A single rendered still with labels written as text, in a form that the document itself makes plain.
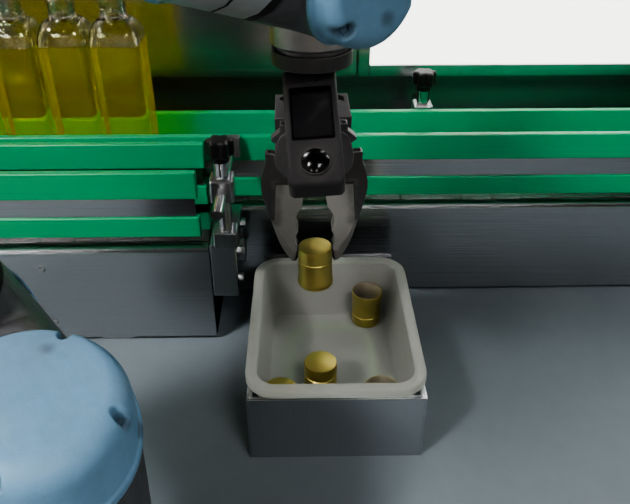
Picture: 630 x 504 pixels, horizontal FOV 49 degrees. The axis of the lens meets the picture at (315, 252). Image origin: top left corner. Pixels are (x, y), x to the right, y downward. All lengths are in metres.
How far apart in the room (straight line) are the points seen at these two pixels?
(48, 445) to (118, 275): 0.42
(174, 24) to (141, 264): 0.33
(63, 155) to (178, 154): 0.13
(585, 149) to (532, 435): 0.35
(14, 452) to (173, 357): 0.44
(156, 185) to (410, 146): 0.30
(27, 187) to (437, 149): 0.47
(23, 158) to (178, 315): 0.26
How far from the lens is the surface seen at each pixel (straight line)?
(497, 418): 0.78
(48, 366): 0.46
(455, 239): 0.90
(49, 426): 0.43
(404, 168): 0.86
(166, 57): 0.98
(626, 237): 0.97
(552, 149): 0.89
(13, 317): 0.53
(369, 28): 0.41
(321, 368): 0.71
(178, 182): 0.76
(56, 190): 0.80
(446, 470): 0.72
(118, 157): 0.85
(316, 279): 0.69
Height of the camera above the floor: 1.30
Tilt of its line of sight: 33 degrees down
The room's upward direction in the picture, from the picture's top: straight up
